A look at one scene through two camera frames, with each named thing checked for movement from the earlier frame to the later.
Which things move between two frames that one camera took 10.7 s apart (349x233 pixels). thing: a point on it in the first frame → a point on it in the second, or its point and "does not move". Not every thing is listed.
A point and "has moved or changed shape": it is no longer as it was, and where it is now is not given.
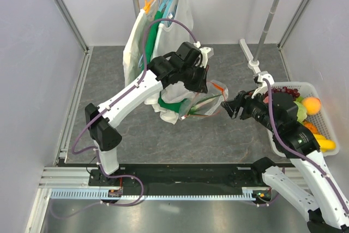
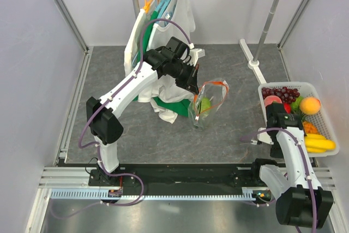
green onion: (200, 102) → (197, 106)
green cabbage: (301, 112) → (205, 105)
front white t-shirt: (168, 36) does not move
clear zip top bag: (206, 103) has moved or changed shape
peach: (312, 105) does not move
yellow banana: (325, 144) does not move
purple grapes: (284, 89) does not move
